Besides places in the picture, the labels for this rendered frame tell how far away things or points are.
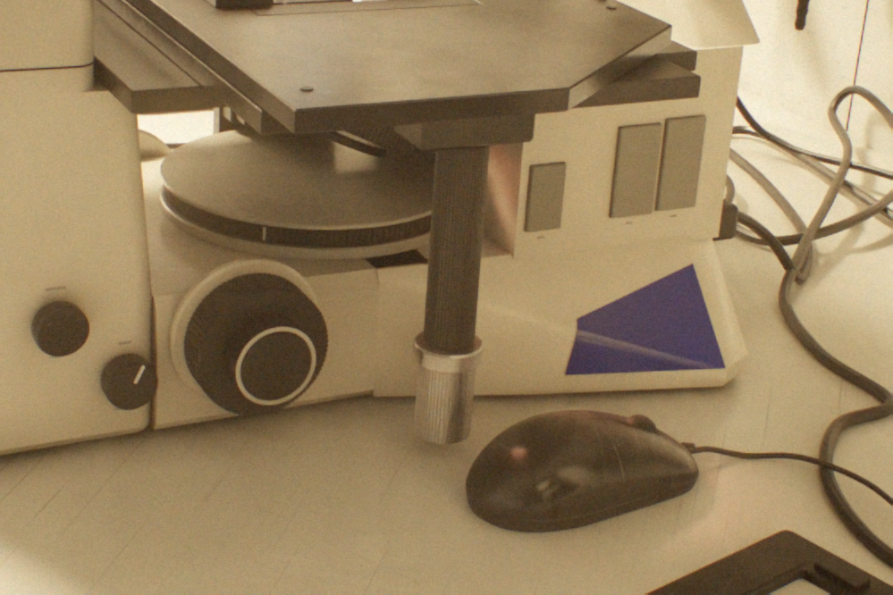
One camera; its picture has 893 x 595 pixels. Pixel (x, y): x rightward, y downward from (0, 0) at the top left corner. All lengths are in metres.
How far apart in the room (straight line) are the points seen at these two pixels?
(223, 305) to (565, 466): 0.17
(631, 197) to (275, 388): 0.22
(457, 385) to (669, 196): 0.18
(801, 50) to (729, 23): 0.51
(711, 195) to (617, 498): 0.21
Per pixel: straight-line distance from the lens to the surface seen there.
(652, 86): 0.75
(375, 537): 0.76
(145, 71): 0.75
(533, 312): 0.87
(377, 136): 0.86
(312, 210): 0.86
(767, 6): 1.45
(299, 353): 0.79
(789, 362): 0.97
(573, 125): 0.86
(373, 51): 0.72
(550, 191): 0.86
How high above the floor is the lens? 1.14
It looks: 21 degrees down
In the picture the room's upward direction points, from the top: 4 degrees clockwise
